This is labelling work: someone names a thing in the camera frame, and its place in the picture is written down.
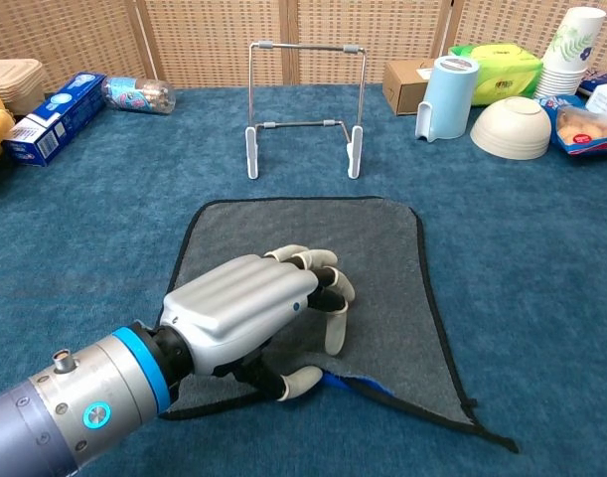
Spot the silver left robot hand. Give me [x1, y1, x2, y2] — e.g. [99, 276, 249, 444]
[159, 243, 357, 402]

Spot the grey and blue cloth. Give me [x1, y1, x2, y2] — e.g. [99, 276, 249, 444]
[158, 196, 521, 454]

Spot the metal wire stand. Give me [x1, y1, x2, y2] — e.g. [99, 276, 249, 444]
[244, 40, 369, 180]

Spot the teal carpet table cover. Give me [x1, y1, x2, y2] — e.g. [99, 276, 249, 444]
[0, 83, 607, 477]

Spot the clear plastic snack bottle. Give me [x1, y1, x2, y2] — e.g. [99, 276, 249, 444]
[101, 76, 177, 115]

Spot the blue toothpaste box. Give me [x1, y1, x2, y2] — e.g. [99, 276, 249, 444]
[0, 72, 108, 168]

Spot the wicker folding screen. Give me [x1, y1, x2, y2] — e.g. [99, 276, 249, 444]
[0, 0, 607, 90]

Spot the brown cardboard box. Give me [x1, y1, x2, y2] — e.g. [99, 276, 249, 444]
[381, 58, 438, 116]

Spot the light blue cylindrical mug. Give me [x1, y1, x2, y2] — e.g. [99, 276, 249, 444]
[414, 55, 481, 144]

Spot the beige lunch box container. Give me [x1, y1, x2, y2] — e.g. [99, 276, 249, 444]
[0, 58, 47, 116]

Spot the beige upturned bowl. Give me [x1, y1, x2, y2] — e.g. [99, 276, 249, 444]
[469, 95, 552, 161]

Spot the green tissue pack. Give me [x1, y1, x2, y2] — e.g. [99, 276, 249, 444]
[447, 43, 544, 107]

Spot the blue cookie snack bag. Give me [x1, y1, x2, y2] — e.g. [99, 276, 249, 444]
[536, 93, 607, 158]

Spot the white paper cup stack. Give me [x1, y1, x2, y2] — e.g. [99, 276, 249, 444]
[532, 6, 607, 100]

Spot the white stapler box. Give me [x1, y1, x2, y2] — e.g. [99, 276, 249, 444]
[584, 81, 607, 116]

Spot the red blue noodle package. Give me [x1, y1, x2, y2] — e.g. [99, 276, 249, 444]
[578, 69, 607, 95]

